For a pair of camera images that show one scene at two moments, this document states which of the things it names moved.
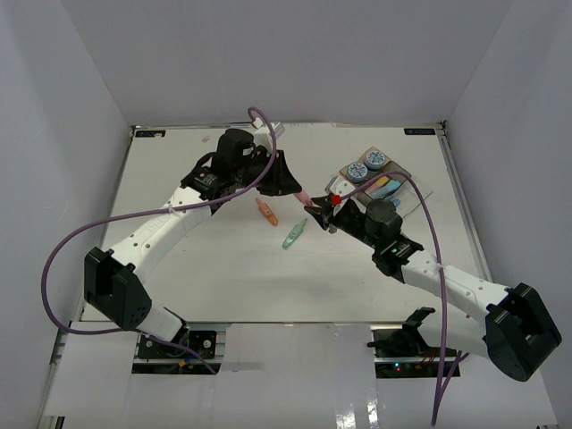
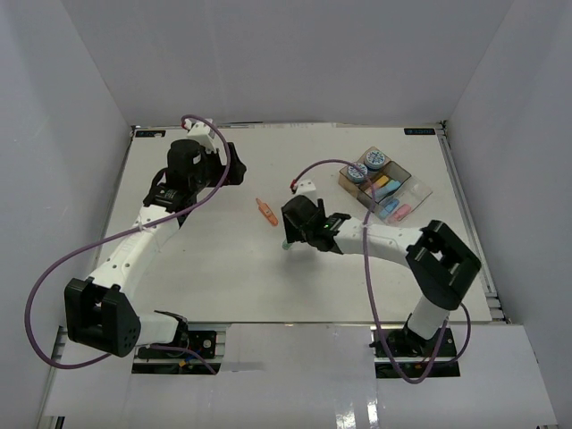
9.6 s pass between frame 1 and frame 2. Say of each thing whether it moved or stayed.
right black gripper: moved
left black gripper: moved
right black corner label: stayed
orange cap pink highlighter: stayed
